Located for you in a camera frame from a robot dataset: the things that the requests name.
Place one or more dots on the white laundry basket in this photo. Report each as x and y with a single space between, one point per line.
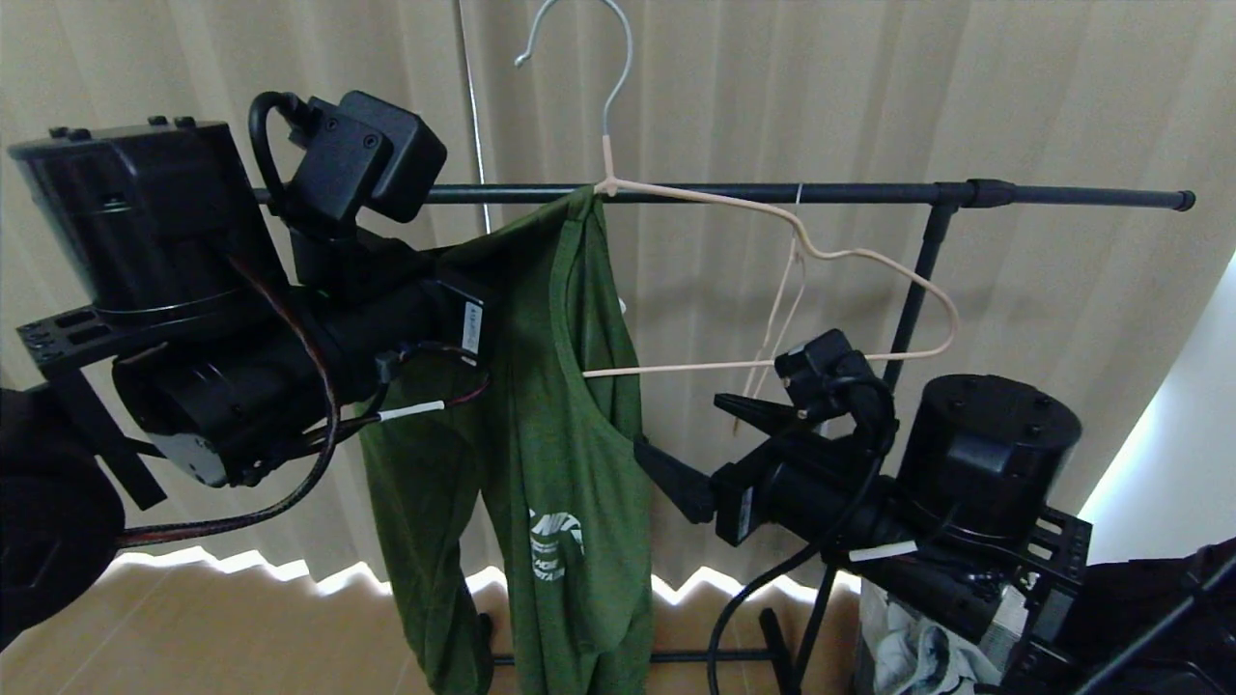
1009 623

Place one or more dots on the pink clothes hanger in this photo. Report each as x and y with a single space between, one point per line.
794 246
608 159

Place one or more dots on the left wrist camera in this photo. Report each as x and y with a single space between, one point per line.
377 154

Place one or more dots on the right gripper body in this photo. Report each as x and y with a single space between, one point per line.
821 492

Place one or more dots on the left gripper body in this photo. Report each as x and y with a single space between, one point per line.
241 386

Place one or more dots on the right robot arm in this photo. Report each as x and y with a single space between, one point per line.
985 454

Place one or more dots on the green long-sleeved shirt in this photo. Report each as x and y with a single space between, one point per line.
560 463

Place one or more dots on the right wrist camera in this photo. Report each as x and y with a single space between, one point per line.
821 362

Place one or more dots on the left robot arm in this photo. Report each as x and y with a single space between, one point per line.
145 212

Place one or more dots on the black clothes rack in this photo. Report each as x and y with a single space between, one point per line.
869 193

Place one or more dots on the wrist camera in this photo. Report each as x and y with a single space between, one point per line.
821 362
377 154

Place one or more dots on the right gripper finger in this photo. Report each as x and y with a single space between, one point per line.
772 417
686 487

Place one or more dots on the beige curtain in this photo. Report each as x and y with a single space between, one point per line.
966 87

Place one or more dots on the pale grey shorts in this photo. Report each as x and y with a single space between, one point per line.
917 656

